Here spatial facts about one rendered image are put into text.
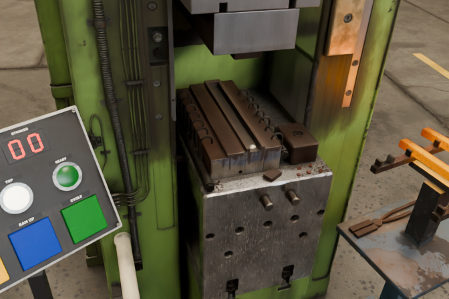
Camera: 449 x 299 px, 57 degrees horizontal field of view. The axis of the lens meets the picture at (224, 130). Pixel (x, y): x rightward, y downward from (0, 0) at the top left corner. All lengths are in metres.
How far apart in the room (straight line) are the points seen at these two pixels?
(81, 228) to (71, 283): 1.23
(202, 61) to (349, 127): 0.55
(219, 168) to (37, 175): 0.46
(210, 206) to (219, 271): 0.27
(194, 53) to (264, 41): 0.53
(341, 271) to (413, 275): 0.88
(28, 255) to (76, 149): 0.22
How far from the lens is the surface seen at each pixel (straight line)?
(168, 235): 1.43
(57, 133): 0.90
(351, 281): 2.16
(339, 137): 1.43
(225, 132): 1.18
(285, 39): 0.99
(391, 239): 1.42
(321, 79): 1.27
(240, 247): 1.26
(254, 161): 1.13
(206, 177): 1.08
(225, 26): 0.92
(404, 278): 1.33
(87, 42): 1.03
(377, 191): 2.70
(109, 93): 1.06
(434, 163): 1.30
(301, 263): 1.43
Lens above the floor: 1.63
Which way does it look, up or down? 33 degrees down
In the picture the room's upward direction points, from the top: 2 degrees clockwise
